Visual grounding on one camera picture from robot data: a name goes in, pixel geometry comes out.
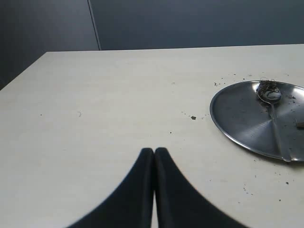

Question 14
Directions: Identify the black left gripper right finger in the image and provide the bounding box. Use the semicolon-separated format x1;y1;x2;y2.
154;148;245;228

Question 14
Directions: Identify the steel spoon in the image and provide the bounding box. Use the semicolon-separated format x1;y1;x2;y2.
256;80;292;162

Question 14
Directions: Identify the round steel plate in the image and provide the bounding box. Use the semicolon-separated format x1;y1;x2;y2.
209;81;304;162

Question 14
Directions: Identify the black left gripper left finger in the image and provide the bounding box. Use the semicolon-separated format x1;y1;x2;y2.
70;148;154;228

